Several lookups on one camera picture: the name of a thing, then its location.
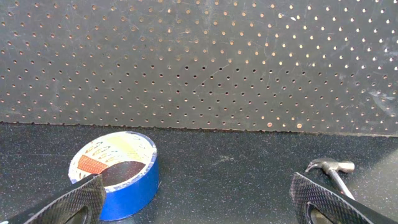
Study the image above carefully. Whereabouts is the hammer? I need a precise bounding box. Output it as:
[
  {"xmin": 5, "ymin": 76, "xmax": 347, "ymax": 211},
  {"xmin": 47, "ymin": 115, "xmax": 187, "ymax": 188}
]
[{"xmin": 304, "ymin": 157, "xmax": 356, "ymax": 200}]

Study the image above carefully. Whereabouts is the roll of blue tape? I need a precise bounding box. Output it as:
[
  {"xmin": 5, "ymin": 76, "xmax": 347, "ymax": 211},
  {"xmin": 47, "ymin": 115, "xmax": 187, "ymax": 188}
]
[{"xmin": 68, "ymin": 131, "xmax": 160, "ymax": 222}]

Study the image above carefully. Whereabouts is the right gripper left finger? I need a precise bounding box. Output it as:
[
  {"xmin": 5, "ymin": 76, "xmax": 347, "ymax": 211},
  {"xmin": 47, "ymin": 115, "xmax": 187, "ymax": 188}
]
[{"xmin": 0, "ymin": 173, "xmax": 107, "ymax": 224}]

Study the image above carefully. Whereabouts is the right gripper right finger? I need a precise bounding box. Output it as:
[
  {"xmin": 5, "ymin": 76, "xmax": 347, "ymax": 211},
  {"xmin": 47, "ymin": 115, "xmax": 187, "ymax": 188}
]
[{"xmin": 289, "ymin": 172, "xmax": 398, "ymax": 224}]

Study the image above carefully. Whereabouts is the black pegboard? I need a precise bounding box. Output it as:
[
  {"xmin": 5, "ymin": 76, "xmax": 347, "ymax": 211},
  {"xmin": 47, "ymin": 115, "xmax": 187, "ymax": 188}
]
[{"xmin": 0, "ymin": 0, "xmax": 398, "ymax": 138}]

